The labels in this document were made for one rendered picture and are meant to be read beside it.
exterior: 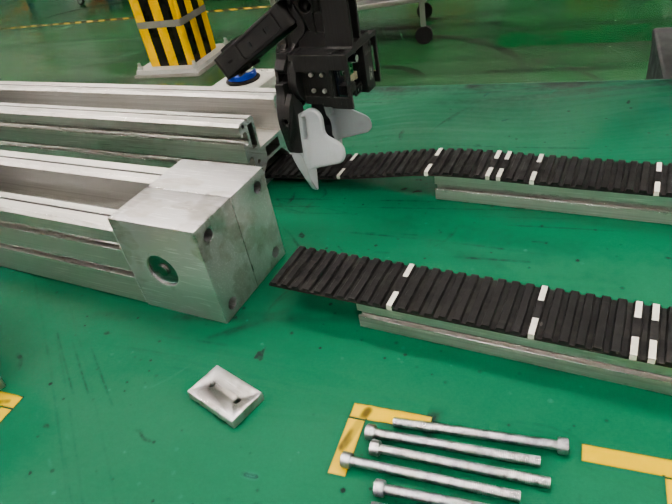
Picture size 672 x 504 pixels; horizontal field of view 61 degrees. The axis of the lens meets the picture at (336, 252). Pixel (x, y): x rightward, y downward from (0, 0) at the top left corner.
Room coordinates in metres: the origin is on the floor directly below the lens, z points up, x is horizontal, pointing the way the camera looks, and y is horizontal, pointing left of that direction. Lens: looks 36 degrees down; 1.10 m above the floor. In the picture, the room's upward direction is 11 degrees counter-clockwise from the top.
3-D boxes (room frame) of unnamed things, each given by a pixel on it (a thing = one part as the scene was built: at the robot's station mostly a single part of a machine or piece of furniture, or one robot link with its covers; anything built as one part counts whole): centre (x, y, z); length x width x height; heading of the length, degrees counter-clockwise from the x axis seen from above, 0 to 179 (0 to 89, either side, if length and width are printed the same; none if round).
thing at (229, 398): (0.29, 0.10, 0.78); 0.05 x 0.03 x 0.01; 44
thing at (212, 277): (0.44, 0.11, 0.83); 0.12 x 0.09 x 0.10; 147
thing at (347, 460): (0.19, -0.03, 0.78); 0.11 x 0.01 x 0.01; 65
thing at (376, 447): (0.20, -0.04, 0.78); 0.11 x 0.01 x 0.01; 65
